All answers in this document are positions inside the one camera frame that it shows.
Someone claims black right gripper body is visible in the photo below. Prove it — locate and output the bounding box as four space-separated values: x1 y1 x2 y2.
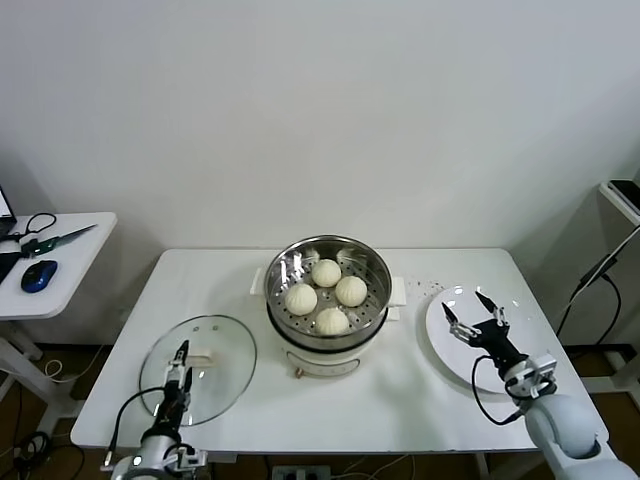
472 319 529 372

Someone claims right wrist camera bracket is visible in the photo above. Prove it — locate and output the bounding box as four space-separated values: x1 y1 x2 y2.
503 353 559 400

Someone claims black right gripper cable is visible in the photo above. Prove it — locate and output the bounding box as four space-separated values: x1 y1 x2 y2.
471 352 531 427

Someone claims blue computer mouse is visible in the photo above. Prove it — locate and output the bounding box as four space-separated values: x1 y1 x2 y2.
20 259 59 294

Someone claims white floor cable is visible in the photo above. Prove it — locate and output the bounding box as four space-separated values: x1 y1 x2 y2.
43 344 109 384

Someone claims flat black pad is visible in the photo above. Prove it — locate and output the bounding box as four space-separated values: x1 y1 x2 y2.
0 251 22 284

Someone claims black looped cable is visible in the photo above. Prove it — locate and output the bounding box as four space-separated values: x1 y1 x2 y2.
0 213 56 246

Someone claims white steamed baozi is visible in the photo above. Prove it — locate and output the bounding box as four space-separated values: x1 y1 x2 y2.
284 283 319 316
313 307 350 337
311 258 342 289
334 275 369 308

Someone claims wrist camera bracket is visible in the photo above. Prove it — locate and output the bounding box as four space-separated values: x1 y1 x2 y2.
172 446 209 470
503 353 559 400

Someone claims steel steamer pot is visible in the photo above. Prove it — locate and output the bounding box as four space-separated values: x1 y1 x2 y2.
249 267 409 381

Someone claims black laptop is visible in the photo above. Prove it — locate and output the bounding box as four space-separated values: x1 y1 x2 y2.
0 187 17 241

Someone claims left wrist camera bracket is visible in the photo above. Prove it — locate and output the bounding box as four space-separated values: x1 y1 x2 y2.
172 446 209 470

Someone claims stainless steel steamer basket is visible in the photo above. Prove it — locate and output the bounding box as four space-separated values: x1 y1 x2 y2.
263 234 392 351

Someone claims black adapter with cable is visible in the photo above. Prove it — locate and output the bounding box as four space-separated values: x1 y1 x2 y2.
554 252 622 346

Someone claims large white plate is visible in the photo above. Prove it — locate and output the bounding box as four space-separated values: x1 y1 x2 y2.
424 283 551 396

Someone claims black phone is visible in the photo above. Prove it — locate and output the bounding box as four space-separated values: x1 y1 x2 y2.
607 178 640 216

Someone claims thin white wall cable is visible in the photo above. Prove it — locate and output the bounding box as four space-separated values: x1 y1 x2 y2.
569 232 640 306

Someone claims round glass pot lid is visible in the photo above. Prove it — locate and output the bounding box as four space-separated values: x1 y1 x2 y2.
138 313 258 427

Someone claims black floor cable bundle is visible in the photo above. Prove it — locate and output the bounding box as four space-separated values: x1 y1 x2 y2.
12 432 89 480

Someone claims green pointed tool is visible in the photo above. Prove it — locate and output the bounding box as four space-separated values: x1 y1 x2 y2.
18 224 97 261

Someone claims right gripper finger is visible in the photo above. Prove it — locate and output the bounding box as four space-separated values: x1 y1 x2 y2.
440 301 476 344
474 291 511 329

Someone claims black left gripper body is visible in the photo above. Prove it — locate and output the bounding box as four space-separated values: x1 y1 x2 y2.
157 379 192 436

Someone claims white side table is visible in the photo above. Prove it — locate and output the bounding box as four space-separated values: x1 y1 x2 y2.
0 212 118 431

